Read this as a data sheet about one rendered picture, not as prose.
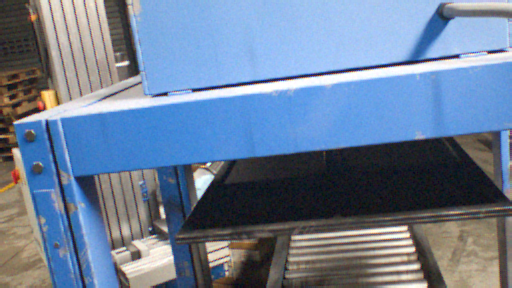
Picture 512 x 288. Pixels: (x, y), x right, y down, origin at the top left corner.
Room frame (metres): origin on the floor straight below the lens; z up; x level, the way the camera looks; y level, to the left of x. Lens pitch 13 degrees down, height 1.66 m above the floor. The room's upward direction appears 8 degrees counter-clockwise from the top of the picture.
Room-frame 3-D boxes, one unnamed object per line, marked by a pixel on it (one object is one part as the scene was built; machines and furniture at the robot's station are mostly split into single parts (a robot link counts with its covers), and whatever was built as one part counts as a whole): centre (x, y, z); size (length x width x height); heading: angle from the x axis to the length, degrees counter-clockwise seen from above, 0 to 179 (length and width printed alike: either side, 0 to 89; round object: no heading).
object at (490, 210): (1.14, -0.15, 1.30); 0.55 x 0.55 x 0.03; 81
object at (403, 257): (1.82, -0.26, 0.77); 0.47 x 0.05 x 0.05; 81
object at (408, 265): (1.75, -0.25, 0.77); 0.47 x 0.05 x 0.05; 81
